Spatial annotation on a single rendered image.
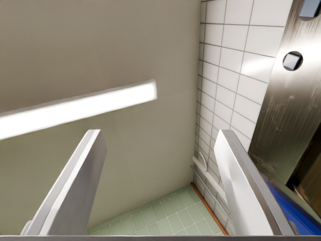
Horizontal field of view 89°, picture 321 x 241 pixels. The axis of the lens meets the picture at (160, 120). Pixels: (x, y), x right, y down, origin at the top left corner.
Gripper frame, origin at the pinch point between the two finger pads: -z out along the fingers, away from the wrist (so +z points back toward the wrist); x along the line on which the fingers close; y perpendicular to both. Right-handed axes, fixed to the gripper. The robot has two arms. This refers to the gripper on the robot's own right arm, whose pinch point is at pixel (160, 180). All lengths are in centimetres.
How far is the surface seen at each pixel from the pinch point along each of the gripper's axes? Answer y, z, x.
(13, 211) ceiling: 108, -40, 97
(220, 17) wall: 5, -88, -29
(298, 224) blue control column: 69, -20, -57
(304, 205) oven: 61, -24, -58
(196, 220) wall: 155, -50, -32
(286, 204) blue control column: 66, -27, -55
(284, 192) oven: 64, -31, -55
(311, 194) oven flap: 54, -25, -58
